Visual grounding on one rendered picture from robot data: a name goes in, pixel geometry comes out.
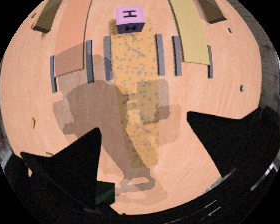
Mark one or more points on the purple cube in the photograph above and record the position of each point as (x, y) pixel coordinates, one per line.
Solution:
(129, 19)

